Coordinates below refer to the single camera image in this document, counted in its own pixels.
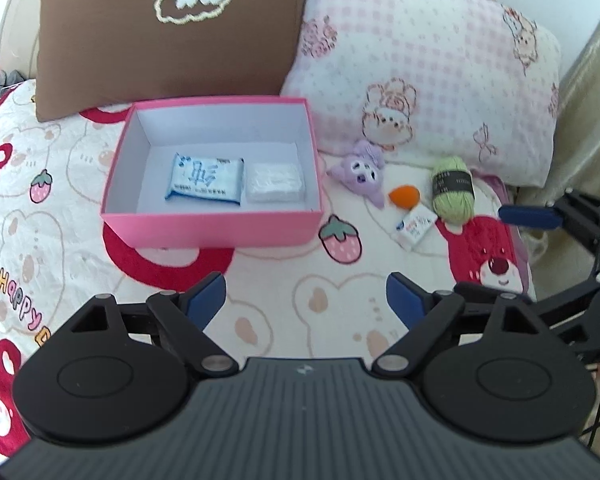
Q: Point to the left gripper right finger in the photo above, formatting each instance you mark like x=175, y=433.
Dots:
x=428, y=317

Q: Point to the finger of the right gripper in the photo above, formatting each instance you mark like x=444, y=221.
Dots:
x=530, y=217
x=480, y=294

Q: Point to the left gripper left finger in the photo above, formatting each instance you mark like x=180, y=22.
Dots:
x=181, y=318

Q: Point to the small white tissue pack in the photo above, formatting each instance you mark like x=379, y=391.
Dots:
x=412, y=229

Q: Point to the orange makeup sponge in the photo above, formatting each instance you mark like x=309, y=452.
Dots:
x=405, y=197

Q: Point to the blue wet wipes pack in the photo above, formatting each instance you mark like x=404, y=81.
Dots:
x=200, y=178

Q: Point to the beige curtain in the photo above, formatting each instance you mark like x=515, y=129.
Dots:
x=558, y=261

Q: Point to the green yarn ball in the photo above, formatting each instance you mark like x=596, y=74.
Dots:
x=452, y=191

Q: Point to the pink cardboard box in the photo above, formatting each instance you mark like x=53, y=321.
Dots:
x=254, y=129

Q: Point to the purple plush toy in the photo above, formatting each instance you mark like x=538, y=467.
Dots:
x=362, y=172

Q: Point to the pink checkered pillow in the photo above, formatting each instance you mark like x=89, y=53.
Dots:
x=426, y=79

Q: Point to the brown pillow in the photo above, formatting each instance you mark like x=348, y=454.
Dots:
x=96, y=53

